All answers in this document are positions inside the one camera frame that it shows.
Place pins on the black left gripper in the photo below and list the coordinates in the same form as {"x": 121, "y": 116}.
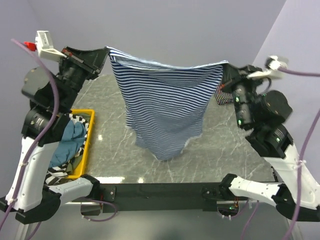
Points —
{"x": 92, "y": 60}

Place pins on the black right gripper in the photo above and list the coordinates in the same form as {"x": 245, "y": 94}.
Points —
{"x": 231, "y": 74}

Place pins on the black white striped tank top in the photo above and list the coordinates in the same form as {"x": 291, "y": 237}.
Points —
{"x": 222, "y": 98}

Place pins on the blue white striped tank top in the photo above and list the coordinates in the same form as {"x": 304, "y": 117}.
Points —
{"x": 165, "y": 105}

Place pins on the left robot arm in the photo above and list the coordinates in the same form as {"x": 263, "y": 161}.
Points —
{"x": 51, "y": 99}

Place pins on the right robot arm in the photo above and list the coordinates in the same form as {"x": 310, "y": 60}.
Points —
{"x": 297, "y": 196}

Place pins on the teal tank top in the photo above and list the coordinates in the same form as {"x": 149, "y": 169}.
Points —
{"x": 72, "y": 140}

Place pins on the yellow plastic bin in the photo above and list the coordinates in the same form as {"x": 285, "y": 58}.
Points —
{"x": 80, "y": 169}

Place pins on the wide striped black white top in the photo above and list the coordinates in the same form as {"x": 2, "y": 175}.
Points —
{"x": 54, "y": 175}

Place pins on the black base beam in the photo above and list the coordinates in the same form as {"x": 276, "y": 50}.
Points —
{"x": 161, "y": 196}

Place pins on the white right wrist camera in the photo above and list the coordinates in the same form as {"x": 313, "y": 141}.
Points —
{"x": 271, "y": 69}

